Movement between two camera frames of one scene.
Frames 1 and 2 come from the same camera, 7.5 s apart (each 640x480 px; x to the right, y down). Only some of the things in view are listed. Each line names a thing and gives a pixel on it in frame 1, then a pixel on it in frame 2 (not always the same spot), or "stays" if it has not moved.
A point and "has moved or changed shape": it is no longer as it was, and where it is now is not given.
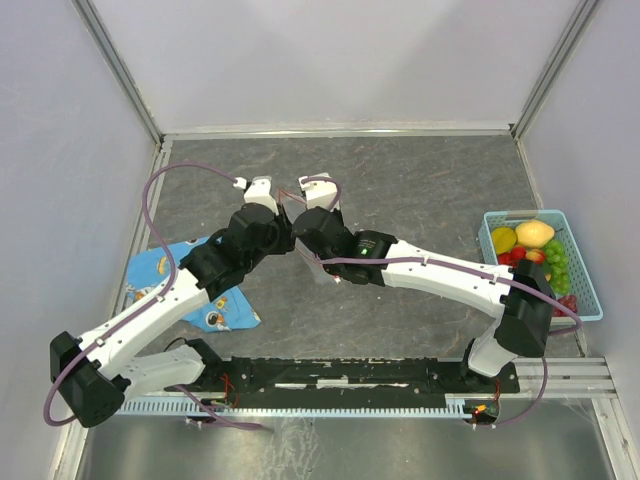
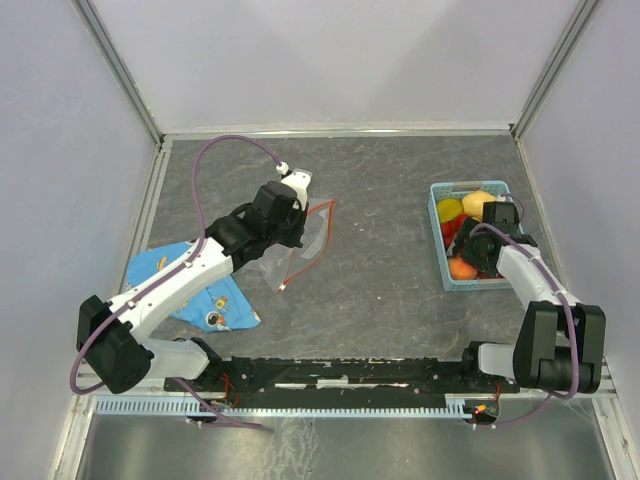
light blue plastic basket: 581,284 → 499,188
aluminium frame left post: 121,70 stays
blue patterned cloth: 151,268 stays
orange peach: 535,255 has moved or changed shape
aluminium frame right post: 552,67 stays
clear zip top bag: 293,206 has moved or changed shape
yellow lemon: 534,233 → 473,202
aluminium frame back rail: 335,132 stays
